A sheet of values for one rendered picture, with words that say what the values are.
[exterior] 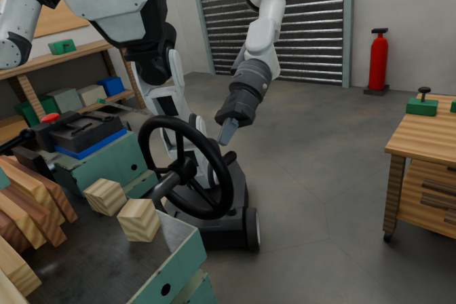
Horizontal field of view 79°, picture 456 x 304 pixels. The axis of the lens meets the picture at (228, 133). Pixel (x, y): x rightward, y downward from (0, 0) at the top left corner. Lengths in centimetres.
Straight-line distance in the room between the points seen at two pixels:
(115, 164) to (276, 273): 104
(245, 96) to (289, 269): 99
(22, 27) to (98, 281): 75
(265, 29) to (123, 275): 58
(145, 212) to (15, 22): 72
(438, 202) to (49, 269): 143
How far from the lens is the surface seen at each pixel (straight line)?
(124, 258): 40
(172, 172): 65
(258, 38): 70
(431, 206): 154
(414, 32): 304
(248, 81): 64
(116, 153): 56
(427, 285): 149
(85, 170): 53
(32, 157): 53
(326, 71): 335
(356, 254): 151
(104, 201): 46
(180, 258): 39
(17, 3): 100
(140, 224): 38
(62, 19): 396
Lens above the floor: 118
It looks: 27 degrees down
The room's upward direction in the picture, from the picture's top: 11 degrees counter-clockwise
